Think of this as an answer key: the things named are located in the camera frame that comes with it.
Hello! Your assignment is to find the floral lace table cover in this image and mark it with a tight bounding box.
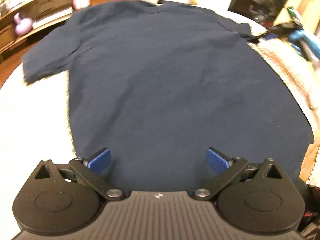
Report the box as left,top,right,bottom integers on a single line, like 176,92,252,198
1,12,319,239

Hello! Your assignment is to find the purple kettlebell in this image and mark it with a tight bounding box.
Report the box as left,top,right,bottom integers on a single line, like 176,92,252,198
14,13,33,36

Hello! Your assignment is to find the white flat device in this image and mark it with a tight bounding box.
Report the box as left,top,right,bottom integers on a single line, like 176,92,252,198
33,7,73,29

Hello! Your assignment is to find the pink case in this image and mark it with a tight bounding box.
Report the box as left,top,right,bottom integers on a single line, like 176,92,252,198
73,0,90,10

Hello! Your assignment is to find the wooden tv cabinet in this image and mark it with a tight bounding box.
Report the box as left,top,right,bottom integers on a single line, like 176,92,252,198
0,0,143,61

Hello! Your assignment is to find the yellow armchair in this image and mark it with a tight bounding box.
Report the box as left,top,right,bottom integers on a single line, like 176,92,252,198
273,0,320,34

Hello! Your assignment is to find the navy blue t-shirt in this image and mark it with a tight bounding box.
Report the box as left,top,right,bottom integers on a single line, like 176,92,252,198
22,1,313,192

